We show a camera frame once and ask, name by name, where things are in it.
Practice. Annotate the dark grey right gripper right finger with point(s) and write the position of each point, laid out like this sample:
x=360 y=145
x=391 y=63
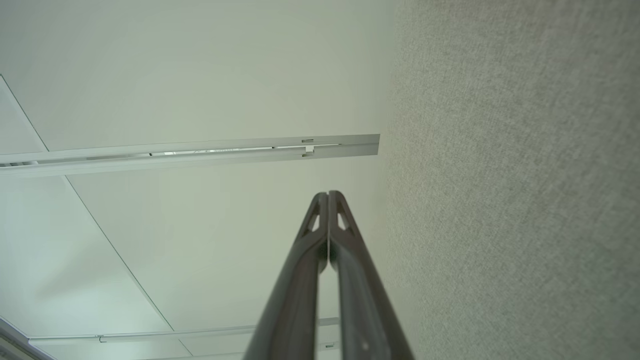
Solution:
x=365 y=300

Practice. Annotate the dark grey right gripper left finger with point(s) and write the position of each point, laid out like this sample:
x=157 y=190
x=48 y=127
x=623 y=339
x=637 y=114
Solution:
x=295 y=300

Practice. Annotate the grey fabric sofa seat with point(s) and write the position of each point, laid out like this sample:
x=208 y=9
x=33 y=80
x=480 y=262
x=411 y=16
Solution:
x=525 y=175

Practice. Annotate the slim grey wall rail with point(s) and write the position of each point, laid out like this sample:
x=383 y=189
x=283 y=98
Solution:
x=150 y=334

